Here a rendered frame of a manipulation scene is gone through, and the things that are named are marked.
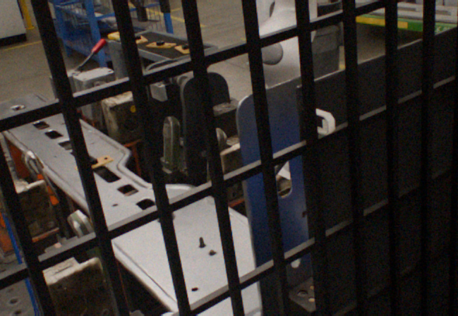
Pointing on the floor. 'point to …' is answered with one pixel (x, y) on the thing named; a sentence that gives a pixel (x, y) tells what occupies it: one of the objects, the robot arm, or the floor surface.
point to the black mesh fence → (148, 134)
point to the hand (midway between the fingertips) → (154, 13)
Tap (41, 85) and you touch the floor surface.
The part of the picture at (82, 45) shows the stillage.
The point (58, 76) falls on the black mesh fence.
